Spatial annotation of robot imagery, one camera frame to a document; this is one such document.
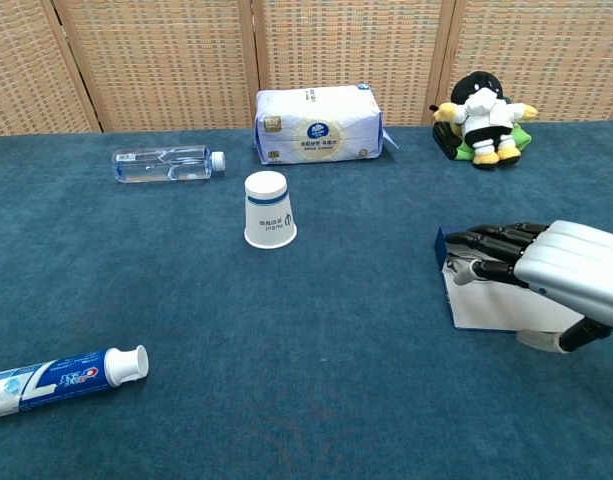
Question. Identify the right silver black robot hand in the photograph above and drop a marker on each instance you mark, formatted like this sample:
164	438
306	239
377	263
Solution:
571	265

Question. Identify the blue white box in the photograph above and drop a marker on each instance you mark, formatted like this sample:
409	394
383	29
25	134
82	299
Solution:
496	307

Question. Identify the white paper cup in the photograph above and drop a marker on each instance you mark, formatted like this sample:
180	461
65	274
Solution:
268	215

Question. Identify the black white penguin plush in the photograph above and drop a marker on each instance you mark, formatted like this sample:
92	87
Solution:
483	117

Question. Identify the green black toy cushion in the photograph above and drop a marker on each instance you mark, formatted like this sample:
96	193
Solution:
448	142

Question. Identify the white tissue pack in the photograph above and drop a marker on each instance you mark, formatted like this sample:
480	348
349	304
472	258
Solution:
316	127

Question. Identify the blue carpet table cover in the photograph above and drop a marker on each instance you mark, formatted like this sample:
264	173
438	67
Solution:
286	325

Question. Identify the clear plastic water bottle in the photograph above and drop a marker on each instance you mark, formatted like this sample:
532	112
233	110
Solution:
158	165

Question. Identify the blue white toothpaste tube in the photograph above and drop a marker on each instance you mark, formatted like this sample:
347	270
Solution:
51	382

